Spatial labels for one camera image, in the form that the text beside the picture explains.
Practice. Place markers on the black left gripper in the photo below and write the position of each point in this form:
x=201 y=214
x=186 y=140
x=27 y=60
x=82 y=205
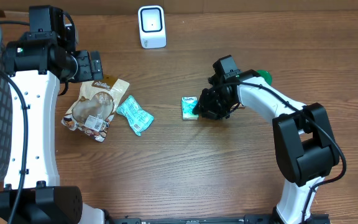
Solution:
x=88 y=73

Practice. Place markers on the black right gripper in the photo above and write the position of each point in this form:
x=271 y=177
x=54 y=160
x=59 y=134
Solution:
x=208 y=107

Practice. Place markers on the small green white sachet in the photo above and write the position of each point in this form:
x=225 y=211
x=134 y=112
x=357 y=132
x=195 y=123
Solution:
x=188 y=103

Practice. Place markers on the brown cookie bag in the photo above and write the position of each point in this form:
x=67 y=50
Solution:
x=95 y=107

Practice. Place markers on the green lid seasoning jar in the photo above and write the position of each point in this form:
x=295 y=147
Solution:
x=266 y=76

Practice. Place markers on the teal snack packet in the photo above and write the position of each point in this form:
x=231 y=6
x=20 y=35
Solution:
x=139 y=120

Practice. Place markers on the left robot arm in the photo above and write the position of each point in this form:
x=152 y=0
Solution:
x=39 y=68

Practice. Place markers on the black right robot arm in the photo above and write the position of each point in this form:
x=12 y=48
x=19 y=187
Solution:
x=305 y=148

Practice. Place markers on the white barcode scanner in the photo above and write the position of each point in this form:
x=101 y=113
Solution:
x=152 y=29

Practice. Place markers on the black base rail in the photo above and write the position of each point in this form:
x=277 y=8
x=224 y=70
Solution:
x=247 y=219

